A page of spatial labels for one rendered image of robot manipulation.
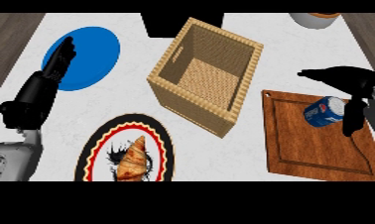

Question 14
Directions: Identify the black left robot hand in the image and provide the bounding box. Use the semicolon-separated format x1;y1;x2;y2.
0;36;78;131

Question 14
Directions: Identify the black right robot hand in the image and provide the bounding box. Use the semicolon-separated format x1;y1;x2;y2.
295;65;375;138

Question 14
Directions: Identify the blue soda can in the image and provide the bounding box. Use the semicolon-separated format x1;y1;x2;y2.
301;95;348;128

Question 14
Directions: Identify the brown wooden cutting board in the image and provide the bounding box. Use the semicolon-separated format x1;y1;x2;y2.
261;89;375;182

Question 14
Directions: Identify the square wicker basket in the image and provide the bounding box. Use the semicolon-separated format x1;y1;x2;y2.
146;16;265;139

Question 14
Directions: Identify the blue round plate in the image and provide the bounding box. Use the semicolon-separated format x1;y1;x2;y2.
41;26;121;92

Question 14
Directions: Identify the white round pot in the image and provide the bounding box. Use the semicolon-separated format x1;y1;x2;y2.
286;13;342;31

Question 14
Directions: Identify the black red patterned plate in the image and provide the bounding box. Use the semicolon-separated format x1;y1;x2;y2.
73;113;175;182

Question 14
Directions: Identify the brown croissant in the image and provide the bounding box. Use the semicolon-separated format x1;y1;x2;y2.
115;135;149;182

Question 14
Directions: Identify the black appliance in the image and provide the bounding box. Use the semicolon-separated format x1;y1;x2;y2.
138;13;225;39

